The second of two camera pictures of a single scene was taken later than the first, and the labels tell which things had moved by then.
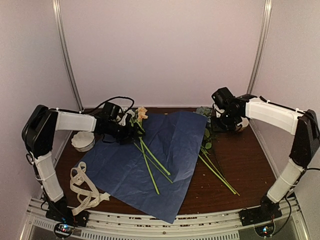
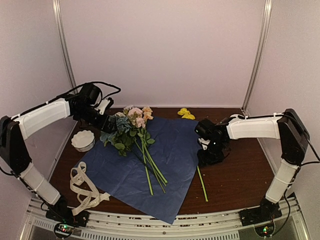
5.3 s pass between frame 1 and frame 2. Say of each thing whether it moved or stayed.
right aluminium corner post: stayed
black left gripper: moved
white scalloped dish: stayed
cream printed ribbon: stayed
